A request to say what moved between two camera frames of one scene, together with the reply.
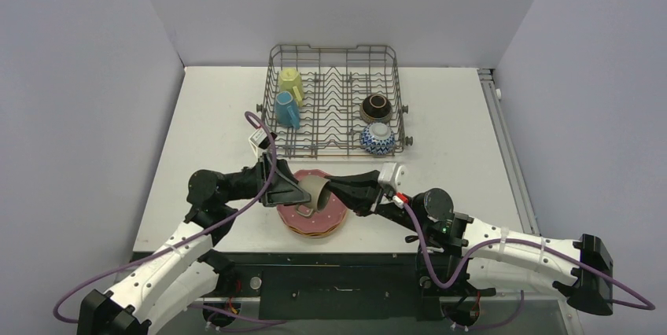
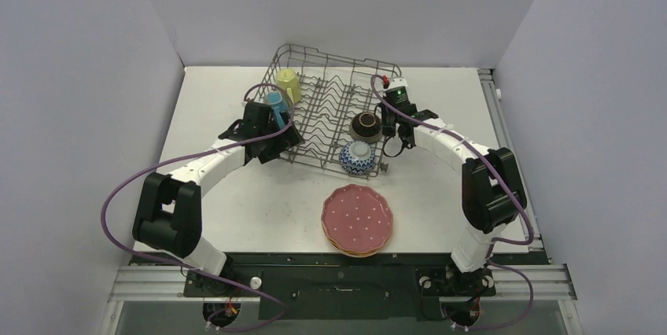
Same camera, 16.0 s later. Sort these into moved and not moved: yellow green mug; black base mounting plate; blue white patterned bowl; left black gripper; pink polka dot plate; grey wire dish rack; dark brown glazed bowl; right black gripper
Moved: blue white patterned bowl; right black gripper; grey wire dish rack; dark brown glazed bowl; left black gripper; pink polka dot plate
Not moved: black base mounting plate; yellow green mug
